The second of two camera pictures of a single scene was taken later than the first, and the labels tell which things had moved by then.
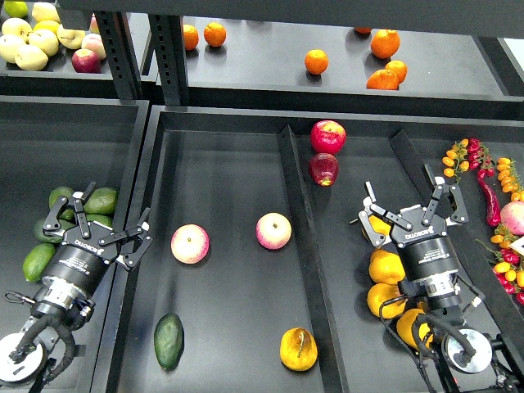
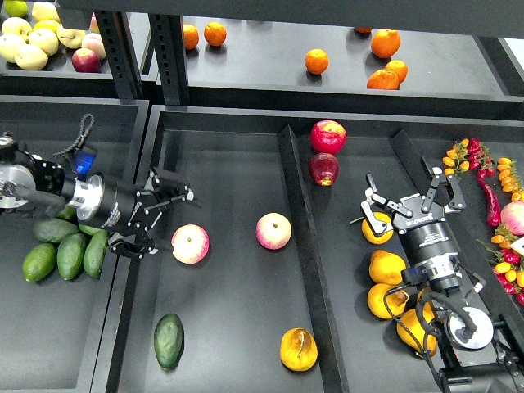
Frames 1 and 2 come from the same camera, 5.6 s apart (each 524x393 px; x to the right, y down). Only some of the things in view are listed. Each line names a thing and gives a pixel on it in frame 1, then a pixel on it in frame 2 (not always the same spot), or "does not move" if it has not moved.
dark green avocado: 169,341 does not move
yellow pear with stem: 298,350 does not move
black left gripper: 87,250 → 130,210
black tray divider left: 310,267 does not move
